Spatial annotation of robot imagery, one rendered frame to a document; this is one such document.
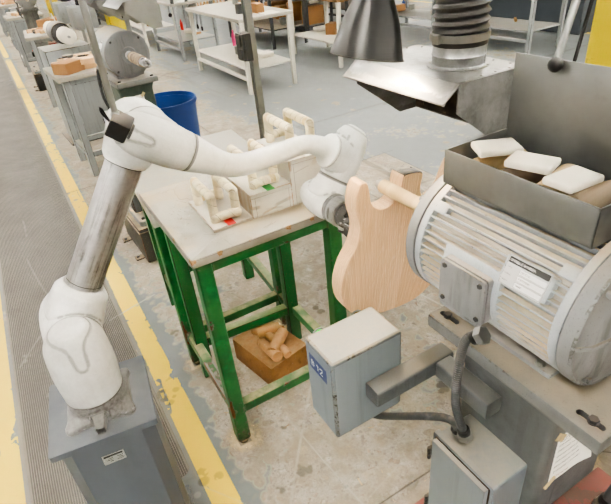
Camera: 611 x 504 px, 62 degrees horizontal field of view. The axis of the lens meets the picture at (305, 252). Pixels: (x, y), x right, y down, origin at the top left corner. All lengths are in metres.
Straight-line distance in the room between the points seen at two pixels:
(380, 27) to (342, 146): 0.62
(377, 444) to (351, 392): 1.22
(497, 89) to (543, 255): 0.34
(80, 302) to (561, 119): 1.25
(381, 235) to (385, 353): 0.37
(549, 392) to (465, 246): 0.26
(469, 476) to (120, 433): 0.90
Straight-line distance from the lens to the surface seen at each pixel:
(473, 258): 0.87
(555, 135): 0.95
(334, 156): 1.50
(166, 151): 1.27
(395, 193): 1.16
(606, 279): 0.78
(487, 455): 1.06
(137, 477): 1.67
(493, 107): 1.02
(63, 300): 1.56
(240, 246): 1.67
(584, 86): 0.91
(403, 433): 2.24
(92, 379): 1.45
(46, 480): 2.46
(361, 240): 1.23
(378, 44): 0.94
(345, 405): 1.01
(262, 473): 2.17
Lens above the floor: 1.78
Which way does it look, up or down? 33 degrees down
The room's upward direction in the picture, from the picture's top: 6 degrees counter-clockwise
